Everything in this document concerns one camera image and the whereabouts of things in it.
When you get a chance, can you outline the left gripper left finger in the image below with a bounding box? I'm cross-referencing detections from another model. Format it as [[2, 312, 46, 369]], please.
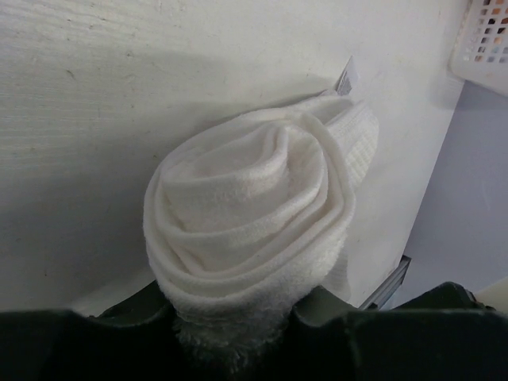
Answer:
[[1, 287, 183, 380]]

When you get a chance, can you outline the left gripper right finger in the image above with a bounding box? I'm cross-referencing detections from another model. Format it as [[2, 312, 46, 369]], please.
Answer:
[[277, 282, 507, 380]]

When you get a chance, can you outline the white towel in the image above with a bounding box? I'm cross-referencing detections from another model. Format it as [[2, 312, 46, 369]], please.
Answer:
[[143, 55, 380, 381]]

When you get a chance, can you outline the white plastic basket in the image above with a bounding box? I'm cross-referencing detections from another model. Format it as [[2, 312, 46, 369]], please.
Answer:
[[449, 0, 508, 96]]

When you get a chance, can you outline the aluminium rail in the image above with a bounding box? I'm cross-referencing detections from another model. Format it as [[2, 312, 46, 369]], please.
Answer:
[[360, 256, 411, 310]]

